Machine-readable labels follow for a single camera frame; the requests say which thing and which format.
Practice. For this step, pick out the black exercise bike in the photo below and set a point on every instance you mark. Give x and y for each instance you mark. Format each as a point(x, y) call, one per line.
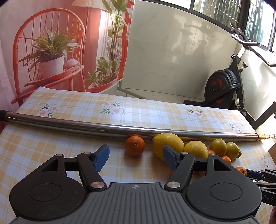
point(224, 90)

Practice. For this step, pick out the round yellow lemon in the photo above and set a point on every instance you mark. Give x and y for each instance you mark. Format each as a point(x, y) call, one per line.
point(196, 148)

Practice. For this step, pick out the small orange tangerine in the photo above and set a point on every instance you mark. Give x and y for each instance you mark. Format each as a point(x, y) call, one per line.
point(135, 146)

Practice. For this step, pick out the large yellow lemon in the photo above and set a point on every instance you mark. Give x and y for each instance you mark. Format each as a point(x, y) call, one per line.
point(163, 139)

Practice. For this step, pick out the orange plaid floral tablecloth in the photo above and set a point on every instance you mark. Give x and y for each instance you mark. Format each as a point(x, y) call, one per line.
point(25, 148)

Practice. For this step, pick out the long steel pole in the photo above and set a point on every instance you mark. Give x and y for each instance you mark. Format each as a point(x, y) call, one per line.
point(118, 131)

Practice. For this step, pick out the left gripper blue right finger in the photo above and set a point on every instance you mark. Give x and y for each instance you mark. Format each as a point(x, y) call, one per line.
point(182, 165)

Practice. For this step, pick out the green-yellow citrus fruit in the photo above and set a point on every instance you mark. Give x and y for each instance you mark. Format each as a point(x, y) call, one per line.
point(232, 150)

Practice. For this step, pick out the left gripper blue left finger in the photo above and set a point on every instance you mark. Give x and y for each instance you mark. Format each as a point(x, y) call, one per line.
point(89, 165)

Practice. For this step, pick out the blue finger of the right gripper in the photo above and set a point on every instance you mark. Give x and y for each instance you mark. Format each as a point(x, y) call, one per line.
point(255, 175)

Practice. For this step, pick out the printed red room backdrop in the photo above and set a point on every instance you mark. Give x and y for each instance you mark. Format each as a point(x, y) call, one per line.
point(71, 45)

